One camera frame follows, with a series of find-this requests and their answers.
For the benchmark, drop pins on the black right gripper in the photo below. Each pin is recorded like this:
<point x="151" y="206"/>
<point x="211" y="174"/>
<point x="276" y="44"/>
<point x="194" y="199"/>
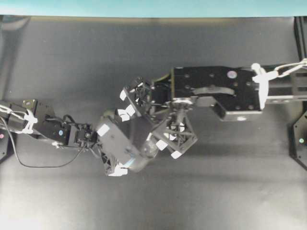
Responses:
<point x="175" y="132"/>

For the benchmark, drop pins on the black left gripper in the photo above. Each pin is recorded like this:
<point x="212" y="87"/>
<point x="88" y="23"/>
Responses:
<point x="86" y="139"/>

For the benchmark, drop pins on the clear plastic bottle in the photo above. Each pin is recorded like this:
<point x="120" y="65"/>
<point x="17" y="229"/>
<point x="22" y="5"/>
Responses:
<point x="144" y="150"/>

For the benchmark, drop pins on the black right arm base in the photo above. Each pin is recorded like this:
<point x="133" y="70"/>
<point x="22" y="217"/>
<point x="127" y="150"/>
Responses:
<point x="297" y="134"/>

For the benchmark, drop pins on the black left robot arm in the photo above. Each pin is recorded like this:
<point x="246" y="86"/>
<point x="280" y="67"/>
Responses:
<point x="38" y="121"/>

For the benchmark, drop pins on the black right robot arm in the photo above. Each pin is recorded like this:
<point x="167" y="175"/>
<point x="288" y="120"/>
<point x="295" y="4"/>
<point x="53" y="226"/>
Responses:
<point x="234" y="94"/>

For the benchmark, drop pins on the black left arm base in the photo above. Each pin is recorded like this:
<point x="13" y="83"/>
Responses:
<point x="6" y="148"/>

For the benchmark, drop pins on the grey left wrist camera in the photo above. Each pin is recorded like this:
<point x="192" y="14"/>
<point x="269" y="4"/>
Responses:
<point x="115" y="139"/>

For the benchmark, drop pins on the black right frame post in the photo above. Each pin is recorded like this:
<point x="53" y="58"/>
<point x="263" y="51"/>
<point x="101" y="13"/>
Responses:
<point x="300" y="31"/>

